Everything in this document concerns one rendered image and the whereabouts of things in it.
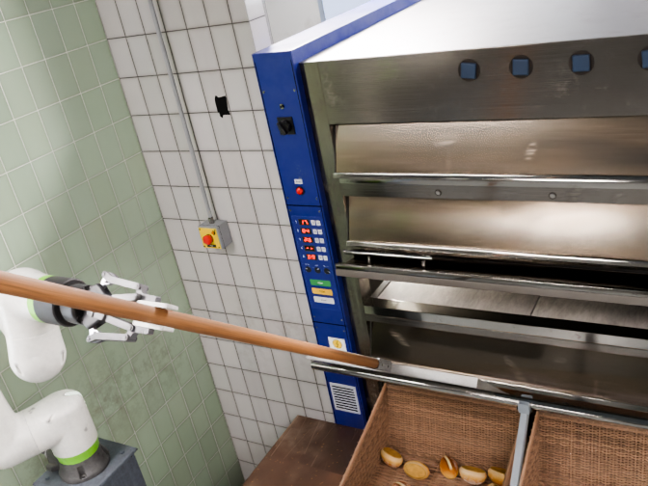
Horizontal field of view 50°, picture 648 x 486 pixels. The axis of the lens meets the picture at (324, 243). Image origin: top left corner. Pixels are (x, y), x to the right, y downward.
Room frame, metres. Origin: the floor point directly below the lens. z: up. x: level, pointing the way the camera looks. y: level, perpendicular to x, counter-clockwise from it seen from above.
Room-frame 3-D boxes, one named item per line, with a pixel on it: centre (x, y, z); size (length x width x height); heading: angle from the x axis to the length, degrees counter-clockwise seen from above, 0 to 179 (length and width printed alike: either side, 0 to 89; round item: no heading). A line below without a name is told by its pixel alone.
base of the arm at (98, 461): (1.68, 0.87, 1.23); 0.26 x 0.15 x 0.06; 57
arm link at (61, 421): (1.64, 0.84, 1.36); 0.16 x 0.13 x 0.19; 117
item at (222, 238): (2.57, 0.42, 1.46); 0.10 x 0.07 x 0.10; 56
